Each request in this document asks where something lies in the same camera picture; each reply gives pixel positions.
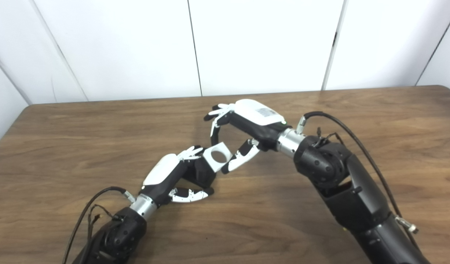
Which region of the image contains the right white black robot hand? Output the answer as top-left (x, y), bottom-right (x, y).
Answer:
top-left (204, 99), bottom-right (287, 175)

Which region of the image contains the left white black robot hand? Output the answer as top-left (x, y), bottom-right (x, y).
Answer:
top-left (139, 146), bottom-right (215, 206)

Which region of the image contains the black peg with square base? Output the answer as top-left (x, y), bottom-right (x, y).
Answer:
top-left (183, 154), bottom-right (217, 189)

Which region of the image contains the white square piece with hole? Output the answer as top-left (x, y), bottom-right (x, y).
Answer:
top-left (203, 143), bottom-right (233, 173)

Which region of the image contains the black cable at left wrist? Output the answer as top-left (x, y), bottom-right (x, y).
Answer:
top-left (62, 186), bottom-right (136, 264)

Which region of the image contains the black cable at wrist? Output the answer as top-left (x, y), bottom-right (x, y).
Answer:
top-left (62, 186), bottom-right (136, 264)
top-left (296, 111), bottom-right (420, 250)

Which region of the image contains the black cable at right wrist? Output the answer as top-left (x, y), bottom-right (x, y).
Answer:
top-left (296, 111), bottom-right (420, 250)

